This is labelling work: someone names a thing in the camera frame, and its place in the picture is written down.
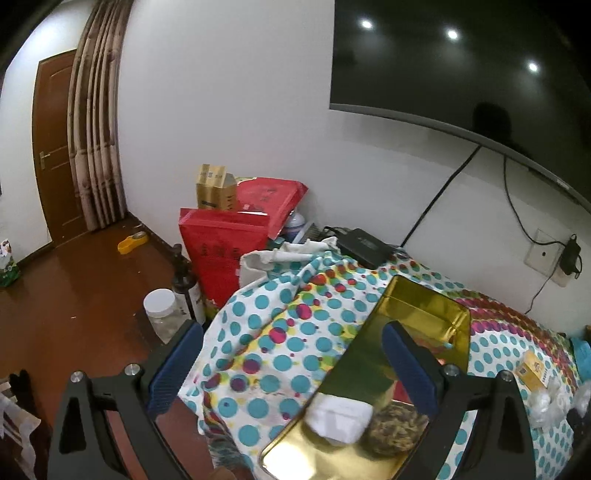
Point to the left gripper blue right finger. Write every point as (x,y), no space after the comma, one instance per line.
(500,444)

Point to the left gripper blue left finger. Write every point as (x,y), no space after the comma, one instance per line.
(82,444)

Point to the white plastic-wrapped bundle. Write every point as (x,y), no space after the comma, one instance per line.
(549,406)

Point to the yellow small carton box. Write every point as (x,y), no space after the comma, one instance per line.
(537,373)

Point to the blue towel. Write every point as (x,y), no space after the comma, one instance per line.
(582,355)

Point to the white-lidded plastic jar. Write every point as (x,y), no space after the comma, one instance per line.
(164,313)

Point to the green white package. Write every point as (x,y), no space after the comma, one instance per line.
(9,270)

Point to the dark glass bottle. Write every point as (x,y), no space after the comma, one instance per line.
(186,288)

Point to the polka dot bed sheet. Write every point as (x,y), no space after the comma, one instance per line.
(270,346)

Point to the black power adapter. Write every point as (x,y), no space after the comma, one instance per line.
(570,262)

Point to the yellow floor object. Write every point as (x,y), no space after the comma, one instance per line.
(132,242)

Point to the black set-top box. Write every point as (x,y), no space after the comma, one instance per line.
(365,248)

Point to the red gift bag front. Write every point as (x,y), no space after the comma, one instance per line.
(215,241)

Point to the red gift bag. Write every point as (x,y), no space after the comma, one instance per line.
(276,198)
(215,241)

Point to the white canvas bag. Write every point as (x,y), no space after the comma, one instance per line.
(255,265)

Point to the brown cardboard carton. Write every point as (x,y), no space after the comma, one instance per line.
(216,188)

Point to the blue white porcelain jar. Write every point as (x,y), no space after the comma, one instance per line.
(295,222)

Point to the red gift bag rear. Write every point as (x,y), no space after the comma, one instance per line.
(276,198)

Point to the brown striped curtain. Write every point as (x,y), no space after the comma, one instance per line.
(91,127)

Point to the brown wooden door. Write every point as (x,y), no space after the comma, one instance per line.
(60,205)

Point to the white wall socket plate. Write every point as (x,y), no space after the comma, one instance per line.
(544,257)

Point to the wall-mounted black television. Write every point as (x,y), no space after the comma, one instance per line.
(513,76)

